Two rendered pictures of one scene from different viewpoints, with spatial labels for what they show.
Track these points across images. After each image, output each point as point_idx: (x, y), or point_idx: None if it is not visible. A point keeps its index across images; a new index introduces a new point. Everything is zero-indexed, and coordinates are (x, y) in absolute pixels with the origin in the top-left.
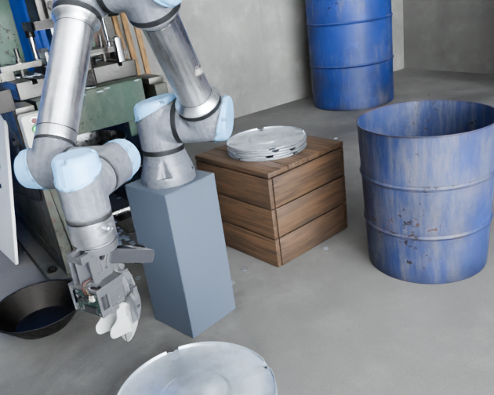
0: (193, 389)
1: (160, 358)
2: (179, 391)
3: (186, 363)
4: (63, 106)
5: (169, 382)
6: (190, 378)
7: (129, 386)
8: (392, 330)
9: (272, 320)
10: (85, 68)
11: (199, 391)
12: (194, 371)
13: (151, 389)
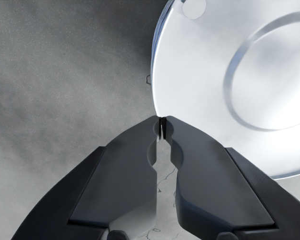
0: (281, 75)
1: (168, 27)
2: (259, 89)
3: (230, 15)
4: None
5: (226, 75)
6: (265, 55)
7: (165, 107)
8: None
9: None
10: None
11: (295, 75)
12: (265, 37)
13: (204, 98)
